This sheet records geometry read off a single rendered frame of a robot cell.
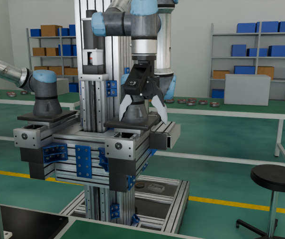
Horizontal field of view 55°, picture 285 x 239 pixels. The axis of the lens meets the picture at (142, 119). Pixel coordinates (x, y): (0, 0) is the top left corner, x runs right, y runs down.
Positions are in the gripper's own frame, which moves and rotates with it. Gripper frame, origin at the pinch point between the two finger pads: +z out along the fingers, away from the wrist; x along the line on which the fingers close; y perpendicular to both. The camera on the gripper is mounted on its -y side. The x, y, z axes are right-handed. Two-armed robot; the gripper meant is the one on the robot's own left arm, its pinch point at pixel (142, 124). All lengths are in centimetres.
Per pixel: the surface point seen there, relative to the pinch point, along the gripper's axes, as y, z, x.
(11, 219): -6, 38, 48
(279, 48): 589, -30, -126
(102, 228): 1.6, 40.2, 15.4
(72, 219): 3.8, 40.4, 28.8
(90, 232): -1.3, 40.2, 18.6
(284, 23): 589, -79, -130
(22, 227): -9, 38, 41
